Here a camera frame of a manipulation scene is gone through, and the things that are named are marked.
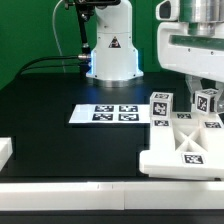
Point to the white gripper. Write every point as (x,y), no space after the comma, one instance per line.
(193,55)

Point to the white chair back frame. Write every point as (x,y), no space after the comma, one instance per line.
(186,146)

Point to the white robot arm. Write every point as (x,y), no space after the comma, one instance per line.
(114,58)

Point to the white tag base sheet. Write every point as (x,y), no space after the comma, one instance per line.
(110,114)

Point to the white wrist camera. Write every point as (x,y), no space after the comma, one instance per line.
(168,10)

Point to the white left wall block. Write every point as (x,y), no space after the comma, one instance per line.
(5,151)

